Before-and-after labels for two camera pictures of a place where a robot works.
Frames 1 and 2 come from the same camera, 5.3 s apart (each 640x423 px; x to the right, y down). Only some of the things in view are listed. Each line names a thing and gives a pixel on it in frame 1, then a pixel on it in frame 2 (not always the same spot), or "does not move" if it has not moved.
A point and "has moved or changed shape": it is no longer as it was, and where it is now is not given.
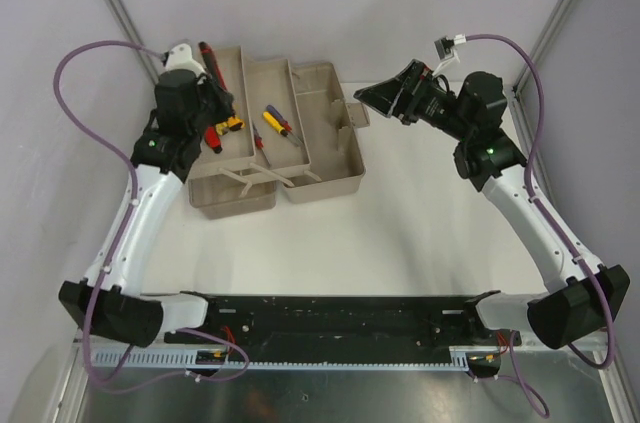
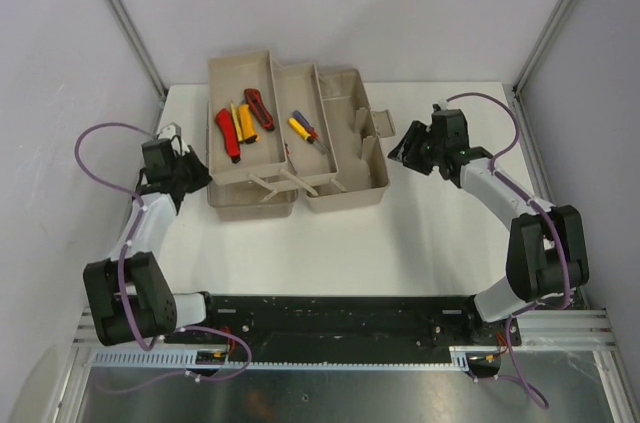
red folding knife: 212,139 to 231,136
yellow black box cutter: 222,128 to 237,122
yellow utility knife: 235,123 to 249,134
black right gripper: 392,96 to 408,147
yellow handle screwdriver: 269,118 to 299,129
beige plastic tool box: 300,141 has moved or changed shape
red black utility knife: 212,64 to 254,100
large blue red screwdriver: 259,143 to 287,151
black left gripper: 223,98 to 203,175
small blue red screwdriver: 286,124 to 299,117
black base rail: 350,328 does not move
